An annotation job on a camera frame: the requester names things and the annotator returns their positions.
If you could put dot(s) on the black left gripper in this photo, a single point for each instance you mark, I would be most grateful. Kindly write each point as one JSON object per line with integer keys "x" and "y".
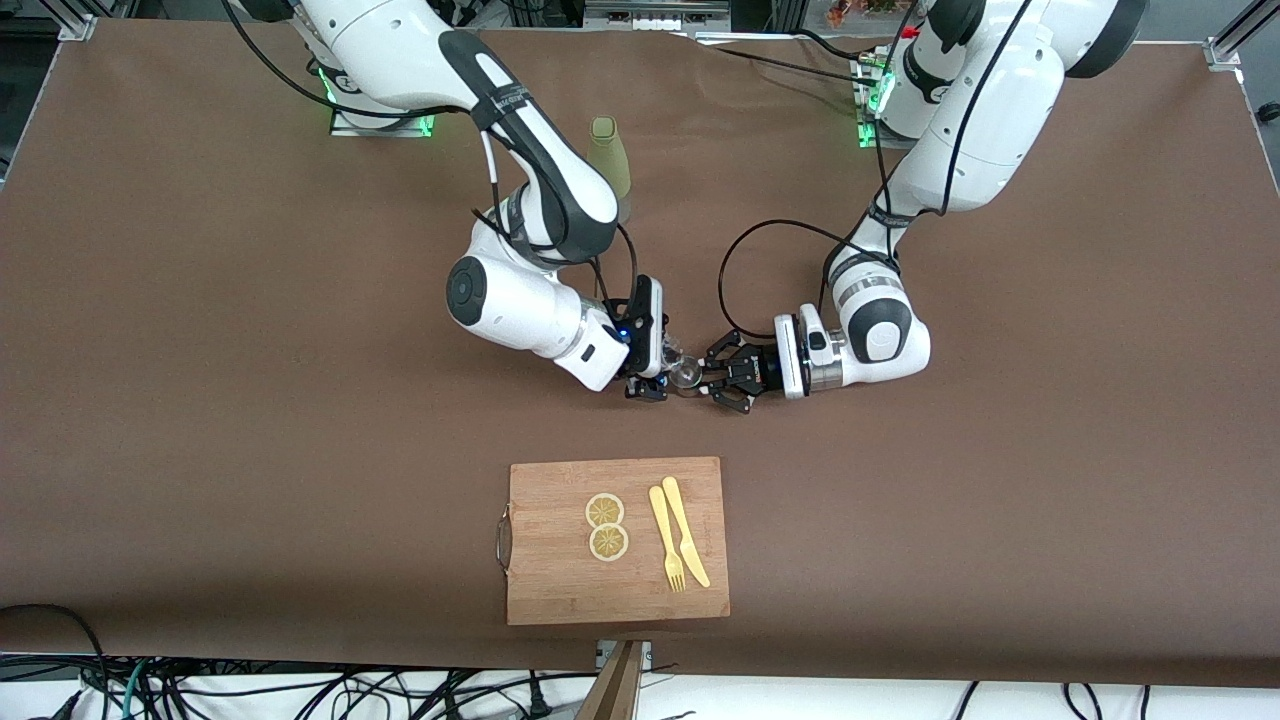
{"x": 757, "y": 371}

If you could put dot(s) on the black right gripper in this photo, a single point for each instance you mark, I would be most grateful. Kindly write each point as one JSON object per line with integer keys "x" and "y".
{"x": 645, "y": 389}

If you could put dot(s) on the small clear glass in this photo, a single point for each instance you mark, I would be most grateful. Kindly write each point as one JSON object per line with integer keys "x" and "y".
{"x": 698, "y": 380}

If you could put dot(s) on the clear glass beaker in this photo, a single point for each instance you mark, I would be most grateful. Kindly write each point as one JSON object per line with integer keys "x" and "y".
{"x": 672, "y": 352}

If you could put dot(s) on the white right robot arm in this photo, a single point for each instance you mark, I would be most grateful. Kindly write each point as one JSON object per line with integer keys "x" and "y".
{"x": 520, "y": 310}

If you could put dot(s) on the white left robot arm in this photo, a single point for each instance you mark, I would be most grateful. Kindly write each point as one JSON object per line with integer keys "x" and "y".
{"x": 990, "y": 110}

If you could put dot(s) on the lemon slice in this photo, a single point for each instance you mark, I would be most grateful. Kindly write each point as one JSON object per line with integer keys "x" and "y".
{"x": 608, "y": 543}
{"x": 604, "y": 510}

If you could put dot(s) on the yellow plastic knife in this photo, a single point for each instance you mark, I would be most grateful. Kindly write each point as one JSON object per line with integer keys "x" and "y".
{"x": 685, "y": 535}

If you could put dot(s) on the yellow plastic fork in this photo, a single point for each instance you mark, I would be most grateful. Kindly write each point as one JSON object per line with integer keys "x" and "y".
{"x": 662, "y": 530}

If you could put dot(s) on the green bottle with glass base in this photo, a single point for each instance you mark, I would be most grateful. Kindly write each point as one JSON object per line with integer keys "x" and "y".
{"x": 610, "y": 160}

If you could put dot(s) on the wooden cutting board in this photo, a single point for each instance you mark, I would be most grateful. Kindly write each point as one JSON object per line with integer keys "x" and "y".
{"x": 560, "y": 590}

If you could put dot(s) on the grey equipment rack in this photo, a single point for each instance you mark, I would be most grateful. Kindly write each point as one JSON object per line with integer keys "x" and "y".
{"x": 655, "y": 12}

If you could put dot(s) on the wooden beam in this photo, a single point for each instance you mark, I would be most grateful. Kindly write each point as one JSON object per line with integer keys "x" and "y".
{"x": 612, "y": 690}

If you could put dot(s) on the brown table mat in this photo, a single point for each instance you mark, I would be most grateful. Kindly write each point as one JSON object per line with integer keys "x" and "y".
{"x": 200, "y": 400}

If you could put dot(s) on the small black round object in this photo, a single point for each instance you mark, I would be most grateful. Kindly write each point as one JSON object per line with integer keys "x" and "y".
{"x": 1268, "y": 111}

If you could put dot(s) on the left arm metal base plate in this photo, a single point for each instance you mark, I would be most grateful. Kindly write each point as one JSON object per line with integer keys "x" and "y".
{"x": 866, "y": 140}

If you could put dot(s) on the metal beam bracket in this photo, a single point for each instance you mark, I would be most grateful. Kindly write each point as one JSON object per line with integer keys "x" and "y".
{"x": 603, "y": 655}

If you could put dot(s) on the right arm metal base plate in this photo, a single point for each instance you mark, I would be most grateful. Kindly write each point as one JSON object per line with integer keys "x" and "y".
{"x": 380, "y": 128}

